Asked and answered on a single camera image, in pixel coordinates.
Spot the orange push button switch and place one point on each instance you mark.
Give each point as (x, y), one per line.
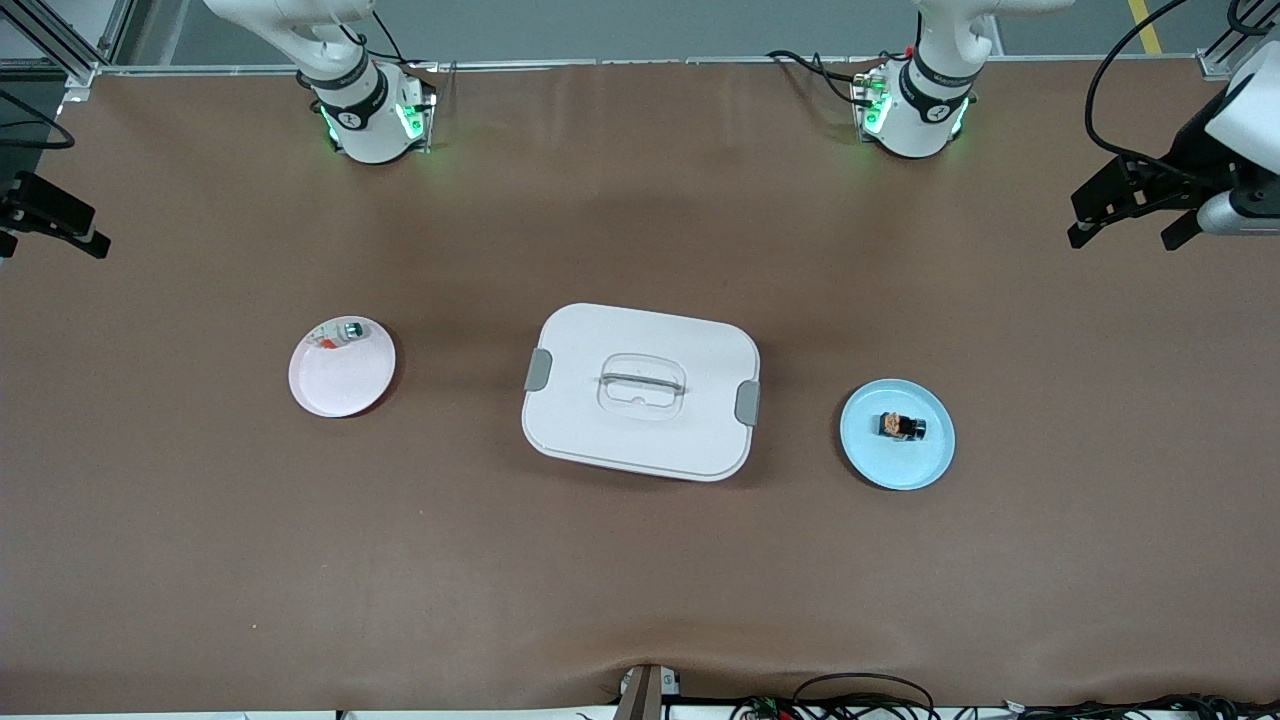
(903, 426)

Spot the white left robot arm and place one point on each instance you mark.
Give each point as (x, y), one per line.
(925, 110)

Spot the small metal table bracket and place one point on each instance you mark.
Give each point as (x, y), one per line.
(645, 695)

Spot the pink round plate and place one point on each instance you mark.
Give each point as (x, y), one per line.
(340, 385)

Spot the green push button switch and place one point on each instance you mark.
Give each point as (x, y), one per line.
(340, 333)

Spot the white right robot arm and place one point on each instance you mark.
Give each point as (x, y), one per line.
(365, 110)

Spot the aluminium frame post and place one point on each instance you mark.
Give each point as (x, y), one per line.
(70, 50)
(1235, 50)

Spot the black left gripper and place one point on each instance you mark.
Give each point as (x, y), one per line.
(1187, 149)

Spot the grey box latch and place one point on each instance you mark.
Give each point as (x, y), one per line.
(748, 403)
(538, 370)

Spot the light blue round plate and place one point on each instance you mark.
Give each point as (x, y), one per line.
(895, 465)

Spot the white lidded storage box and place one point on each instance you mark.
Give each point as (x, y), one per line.
(640, 440)

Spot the table rear edge rail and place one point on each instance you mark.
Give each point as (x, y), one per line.
(650, 63)

